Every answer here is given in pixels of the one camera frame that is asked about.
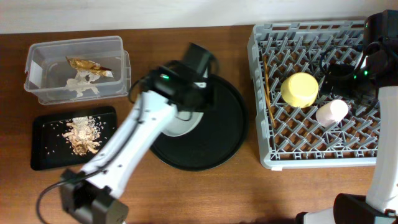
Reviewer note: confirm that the grey plate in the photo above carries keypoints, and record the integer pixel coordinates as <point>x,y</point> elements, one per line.
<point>183,123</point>

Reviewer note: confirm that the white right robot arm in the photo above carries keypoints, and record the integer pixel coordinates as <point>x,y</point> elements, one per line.
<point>379,205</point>

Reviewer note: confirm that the round black serving tray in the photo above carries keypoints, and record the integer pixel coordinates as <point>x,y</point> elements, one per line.
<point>218,136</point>

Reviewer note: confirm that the nut shells and rice scraps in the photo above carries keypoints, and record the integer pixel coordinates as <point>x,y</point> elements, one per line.
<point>78,136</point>

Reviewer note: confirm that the gold coffee sachet wrapper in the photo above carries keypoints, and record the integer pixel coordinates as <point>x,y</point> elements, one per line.
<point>88,67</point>

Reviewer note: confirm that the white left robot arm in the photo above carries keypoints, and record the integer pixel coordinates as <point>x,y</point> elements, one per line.
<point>92,194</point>

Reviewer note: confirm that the grey dishwasher rack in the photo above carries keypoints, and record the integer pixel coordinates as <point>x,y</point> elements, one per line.
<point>298,139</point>

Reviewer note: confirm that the clear plastic waste bin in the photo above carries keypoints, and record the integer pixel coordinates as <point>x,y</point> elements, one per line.
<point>68,71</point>

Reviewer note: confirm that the pink cup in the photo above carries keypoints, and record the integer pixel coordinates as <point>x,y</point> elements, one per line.
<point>332,112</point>

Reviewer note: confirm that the black rectangular tray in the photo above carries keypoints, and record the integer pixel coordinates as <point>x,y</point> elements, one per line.
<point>105,116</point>

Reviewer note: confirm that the white label on bin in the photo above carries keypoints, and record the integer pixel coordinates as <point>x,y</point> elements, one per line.
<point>35,74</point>

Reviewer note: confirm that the yellow bowl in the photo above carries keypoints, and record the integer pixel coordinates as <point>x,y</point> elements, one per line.
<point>300,90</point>

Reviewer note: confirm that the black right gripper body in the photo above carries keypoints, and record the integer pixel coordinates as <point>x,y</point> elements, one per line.
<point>333,85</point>

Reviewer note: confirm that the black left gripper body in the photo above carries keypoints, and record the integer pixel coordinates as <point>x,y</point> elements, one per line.
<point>201,98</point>

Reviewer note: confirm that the white tissue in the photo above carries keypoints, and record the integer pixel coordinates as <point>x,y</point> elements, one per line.
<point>81,84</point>

